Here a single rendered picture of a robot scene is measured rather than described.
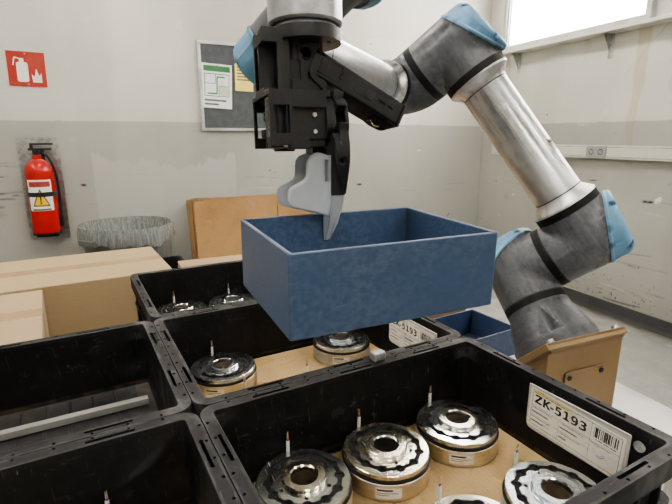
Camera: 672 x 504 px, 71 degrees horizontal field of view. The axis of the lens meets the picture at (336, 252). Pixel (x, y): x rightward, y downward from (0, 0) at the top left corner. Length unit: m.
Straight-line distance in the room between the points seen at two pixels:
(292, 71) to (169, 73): 3.12
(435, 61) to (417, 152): 3.35
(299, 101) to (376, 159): 3.59
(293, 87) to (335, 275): 0.21
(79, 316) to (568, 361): 1.02
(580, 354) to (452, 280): 0.50
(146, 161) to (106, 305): 2.41
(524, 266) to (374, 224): 0.45
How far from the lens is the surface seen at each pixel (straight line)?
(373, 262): 0.38
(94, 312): 1.24
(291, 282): 0.36
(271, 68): 0.51
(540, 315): 0.92
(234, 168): 3.65
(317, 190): 0.49
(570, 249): 0.93
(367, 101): 0.52
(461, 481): 0.63
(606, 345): 0.95
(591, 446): 0.64
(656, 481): 0.56
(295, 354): 0.89
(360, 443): 0.61
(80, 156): 3.58
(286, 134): 0.47
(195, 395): 0.59
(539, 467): 0.62
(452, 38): 0.93
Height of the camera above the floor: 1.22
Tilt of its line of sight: 14 degrees down
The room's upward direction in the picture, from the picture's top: straight up
